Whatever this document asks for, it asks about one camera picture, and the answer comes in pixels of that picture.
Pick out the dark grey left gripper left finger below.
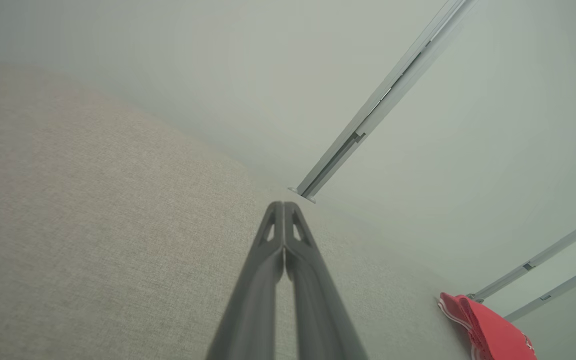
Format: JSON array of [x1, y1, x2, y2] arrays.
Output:
[[206, 201, 286, 360]]

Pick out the red shorts with white trim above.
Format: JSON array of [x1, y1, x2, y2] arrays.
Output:
[[437, 292, 539, 360]]

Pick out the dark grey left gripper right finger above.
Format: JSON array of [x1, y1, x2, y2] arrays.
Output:
[[284, 201, 369, 360]]

